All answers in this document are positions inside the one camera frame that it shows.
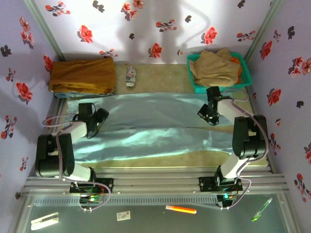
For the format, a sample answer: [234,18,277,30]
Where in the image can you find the aluminium corner post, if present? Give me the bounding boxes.
[244,0,285,61]
[23,0,67,62]

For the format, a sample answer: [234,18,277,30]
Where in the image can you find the teal plastic basket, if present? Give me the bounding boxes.
[186,52,253,94]

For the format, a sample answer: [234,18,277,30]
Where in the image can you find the aluminium rail frame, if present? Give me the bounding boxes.
[23,87,290,195]

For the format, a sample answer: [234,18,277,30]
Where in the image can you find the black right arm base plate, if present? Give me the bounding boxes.
[198,176,243,192]

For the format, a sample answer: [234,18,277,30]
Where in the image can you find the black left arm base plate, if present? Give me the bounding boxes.
[69,178,114,194]

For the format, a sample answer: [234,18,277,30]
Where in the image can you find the orange marker pen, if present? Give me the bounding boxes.
[165,205,197,215]

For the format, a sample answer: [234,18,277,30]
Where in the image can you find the orange cloth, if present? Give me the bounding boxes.
[230,56,243,83]

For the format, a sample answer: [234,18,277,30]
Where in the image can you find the grey left arm cable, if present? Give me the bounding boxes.
[42,114,112,212]

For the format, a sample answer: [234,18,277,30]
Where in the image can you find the light blue satin trousers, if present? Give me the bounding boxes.
[67,92,236,168]

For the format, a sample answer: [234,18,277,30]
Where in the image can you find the beige trousers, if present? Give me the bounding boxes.
[189,48,240,87]

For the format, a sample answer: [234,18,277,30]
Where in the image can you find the folded brown trousers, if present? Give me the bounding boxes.
[49,57,116,95]

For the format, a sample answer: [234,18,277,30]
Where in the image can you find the white flat hand tool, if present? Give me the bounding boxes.
[31,212,60,231]

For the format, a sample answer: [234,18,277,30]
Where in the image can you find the white card red print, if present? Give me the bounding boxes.
[116,211,131,221]

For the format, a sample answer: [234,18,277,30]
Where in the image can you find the grey slotted cable duct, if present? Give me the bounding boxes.
[31,195,219,207]

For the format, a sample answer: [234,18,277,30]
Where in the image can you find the green pen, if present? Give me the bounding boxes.
[251,197,274,222]

